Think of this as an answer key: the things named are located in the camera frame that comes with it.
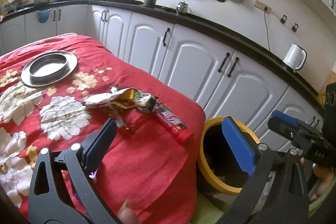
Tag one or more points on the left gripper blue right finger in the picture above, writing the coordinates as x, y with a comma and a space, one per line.
276, 190

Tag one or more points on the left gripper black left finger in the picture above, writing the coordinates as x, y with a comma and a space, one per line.
49, 199

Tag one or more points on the silver snack wrapper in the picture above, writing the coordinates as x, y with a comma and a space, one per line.
121, 100

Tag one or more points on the red candy bar wrapper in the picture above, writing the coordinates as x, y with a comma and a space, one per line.
175, 126

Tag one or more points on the yellow rimmed black trash bin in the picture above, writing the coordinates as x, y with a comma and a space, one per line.
218, 171

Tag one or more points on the black kitchen countertop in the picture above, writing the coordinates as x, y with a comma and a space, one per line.
218, 32

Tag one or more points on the right hand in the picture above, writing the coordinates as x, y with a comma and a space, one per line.
326, 175

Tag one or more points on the left hand thumb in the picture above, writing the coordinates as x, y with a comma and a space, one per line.
126, 214

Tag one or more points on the white electric kettle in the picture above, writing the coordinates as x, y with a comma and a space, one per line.
295, 57

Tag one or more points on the red floral table cloth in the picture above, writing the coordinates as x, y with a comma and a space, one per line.
145, 164

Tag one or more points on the white cabinet row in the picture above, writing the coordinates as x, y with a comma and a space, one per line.
221, 79

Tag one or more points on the round metal plate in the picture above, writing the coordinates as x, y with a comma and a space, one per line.
48, 68

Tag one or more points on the blue hanging basket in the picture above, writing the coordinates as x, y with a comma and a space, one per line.
43, 15

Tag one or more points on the steel teapot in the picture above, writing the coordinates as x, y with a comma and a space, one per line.
182, 8

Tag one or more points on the wall power socket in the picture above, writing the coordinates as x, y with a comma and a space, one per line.
262, 6

